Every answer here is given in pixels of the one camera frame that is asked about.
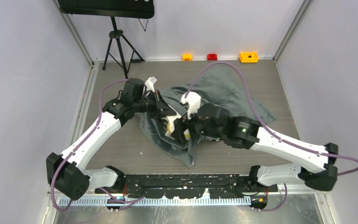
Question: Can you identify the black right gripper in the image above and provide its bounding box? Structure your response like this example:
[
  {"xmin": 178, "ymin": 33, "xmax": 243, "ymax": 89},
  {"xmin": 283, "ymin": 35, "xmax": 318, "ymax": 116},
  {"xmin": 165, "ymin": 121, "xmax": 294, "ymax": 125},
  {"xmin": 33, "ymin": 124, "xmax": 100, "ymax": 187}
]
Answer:
[{"xmin": 171, "ymin": 103, "xmax": 224, "ymax": 146}]

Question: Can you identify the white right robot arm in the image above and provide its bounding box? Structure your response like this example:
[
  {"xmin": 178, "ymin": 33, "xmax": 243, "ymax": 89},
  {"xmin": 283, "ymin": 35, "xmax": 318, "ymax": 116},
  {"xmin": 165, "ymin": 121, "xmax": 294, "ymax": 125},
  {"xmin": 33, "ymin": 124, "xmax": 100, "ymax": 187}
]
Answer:
[{"xmin": 169, "ymin": 104, "xmax": 338, "ymax": 192}]

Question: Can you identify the red small block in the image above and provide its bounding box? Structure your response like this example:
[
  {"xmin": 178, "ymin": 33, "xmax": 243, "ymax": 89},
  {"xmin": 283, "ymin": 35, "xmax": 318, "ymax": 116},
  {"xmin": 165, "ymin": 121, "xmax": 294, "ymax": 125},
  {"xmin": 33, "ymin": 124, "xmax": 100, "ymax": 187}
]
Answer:
[{"xmin": 207, "ymin": 54, "xmax": 218, "ymax": 61}]

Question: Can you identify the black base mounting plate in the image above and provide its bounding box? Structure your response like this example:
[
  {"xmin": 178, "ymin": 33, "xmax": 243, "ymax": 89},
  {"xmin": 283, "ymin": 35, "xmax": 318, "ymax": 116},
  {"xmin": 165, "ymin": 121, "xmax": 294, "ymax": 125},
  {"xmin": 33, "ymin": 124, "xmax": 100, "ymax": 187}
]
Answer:
[{"xmin": 95, "ymin": 174, "xmax": 278, "ymax": 199}]

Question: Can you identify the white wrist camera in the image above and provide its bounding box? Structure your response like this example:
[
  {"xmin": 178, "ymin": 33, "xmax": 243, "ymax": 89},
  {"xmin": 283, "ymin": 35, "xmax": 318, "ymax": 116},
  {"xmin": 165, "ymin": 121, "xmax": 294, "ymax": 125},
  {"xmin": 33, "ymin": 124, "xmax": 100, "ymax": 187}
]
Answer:
[
  {"xmin": 145, "ymin": 77, "xmax": 157, "ymax": 92},
  {"xmin": 180, "ymin": 91, "xmax": 201, "ymax": 119}
]

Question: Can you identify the black tripod stand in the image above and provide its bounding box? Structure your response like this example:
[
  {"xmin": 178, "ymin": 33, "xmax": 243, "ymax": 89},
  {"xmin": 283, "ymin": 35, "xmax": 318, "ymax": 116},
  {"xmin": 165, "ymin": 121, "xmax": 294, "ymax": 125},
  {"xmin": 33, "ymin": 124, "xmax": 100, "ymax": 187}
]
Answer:
[{"xmin": 102, "ymin": 17, "xmax": 145, "ymax": 79}]

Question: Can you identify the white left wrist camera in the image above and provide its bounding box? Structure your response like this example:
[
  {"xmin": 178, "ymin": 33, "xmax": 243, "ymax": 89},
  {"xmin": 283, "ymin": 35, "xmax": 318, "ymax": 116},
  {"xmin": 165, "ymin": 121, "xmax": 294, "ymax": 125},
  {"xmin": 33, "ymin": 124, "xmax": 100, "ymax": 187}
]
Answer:
[{"xmin": 145, "ymin": 77, "xmax": 157, "ymax": 92}]

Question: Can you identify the orange small block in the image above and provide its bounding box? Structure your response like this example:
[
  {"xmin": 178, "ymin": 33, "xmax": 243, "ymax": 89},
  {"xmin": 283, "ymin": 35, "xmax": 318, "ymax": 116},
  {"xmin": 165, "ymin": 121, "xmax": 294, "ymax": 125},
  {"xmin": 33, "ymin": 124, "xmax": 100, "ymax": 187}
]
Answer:
[{"xmin": 182, "ymin": 54, "xmax": 193, "ymax": 61}]

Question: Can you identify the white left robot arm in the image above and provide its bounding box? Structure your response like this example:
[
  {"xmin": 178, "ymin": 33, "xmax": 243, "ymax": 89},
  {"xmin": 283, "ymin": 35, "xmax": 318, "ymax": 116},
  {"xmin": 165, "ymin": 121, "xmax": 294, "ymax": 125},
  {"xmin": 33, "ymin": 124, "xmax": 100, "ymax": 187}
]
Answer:
[{"xmin": 46, "ymin": 77, "xmax": 174, "ymax": 201}]

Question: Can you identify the aluminium rail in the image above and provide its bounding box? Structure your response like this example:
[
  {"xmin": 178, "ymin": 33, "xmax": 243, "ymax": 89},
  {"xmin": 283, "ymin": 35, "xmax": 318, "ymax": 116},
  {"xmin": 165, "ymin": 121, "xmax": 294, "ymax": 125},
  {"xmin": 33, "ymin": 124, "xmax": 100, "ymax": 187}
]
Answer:
[
  {"xmin": 69, "ymin": 61, "xmax": 101, "ymax": 146},
  {"xmin": 47, "ymin": 173, "xmax": 322, "ymax": 207}
]

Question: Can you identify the grey plush pillowcase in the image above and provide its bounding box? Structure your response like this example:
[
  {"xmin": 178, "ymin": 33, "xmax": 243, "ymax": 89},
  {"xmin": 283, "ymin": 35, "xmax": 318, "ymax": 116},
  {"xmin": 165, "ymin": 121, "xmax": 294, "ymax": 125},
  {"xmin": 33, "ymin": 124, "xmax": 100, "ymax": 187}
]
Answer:
[{"xmin": 137, "ymin": 63, "xmax": 277, "ymax": 168}]

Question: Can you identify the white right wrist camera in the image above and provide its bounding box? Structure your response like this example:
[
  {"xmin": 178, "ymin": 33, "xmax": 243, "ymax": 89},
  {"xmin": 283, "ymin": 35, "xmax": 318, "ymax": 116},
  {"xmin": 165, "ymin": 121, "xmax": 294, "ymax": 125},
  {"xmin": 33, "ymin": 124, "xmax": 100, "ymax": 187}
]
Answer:
[{"xmin": 180, "ymin": 91, "xmax": 201, "ymax": 119}]

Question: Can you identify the aluminium front rail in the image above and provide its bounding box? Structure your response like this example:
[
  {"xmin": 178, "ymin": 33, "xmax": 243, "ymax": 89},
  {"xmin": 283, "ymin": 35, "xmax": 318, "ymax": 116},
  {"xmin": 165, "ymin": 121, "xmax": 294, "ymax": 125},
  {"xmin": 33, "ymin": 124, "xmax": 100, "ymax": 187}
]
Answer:
[{"xmin": 47, "ymin": 173, "xmax": 322, "ymax": 207}]

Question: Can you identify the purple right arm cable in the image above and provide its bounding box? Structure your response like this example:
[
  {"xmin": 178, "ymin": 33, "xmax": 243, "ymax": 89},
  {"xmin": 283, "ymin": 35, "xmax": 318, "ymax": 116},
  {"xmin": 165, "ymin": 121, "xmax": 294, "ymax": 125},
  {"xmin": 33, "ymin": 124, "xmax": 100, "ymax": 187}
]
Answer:
[{"xmin": 184, "ymin": 61, "xmax": 358, "ymax": 212}]

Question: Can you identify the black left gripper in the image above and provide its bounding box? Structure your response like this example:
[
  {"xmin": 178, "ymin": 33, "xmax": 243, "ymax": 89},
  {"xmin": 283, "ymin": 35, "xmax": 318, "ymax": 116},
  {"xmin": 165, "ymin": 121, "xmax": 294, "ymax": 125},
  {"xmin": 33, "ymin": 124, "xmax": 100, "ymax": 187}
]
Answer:
[{"xmin": 133, "ymin": 89, "xmax": 176, "ymax": 119}]

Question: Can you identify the yellow small bin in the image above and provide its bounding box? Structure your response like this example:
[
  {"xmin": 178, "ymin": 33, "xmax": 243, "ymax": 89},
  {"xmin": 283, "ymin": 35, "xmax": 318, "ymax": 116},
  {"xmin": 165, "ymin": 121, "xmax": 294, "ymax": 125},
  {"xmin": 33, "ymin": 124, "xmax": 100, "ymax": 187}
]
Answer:
[{"xmin": 239, "ymin": 52, "xmax": 259, "ymax": 63}]

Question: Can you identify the black panel on tripod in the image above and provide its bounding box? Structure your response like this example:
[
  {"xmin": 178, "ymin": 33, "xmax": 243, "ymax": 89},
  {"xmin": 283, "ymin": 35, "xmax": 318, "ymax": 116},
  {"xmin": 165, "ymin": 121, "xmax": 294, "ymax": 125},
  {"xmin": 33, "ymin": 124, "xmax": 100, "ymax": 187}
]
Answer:
[{"xmin": 58, "ymin": 0, "xmax": 155, "ymax": 19}]

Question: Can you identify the aluminium left side rail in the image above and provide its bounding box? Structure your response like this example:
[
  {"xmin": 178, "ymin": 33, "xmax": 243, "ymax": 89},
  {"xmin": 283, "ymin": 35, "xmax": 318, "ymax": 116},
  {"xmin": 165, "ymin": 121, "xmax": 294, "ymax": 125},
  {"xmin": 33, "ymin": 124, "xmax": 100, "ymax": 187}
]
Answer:
[{"xmin": 69, "ymin": 61, "xmax": 101, "ymax": 146}]

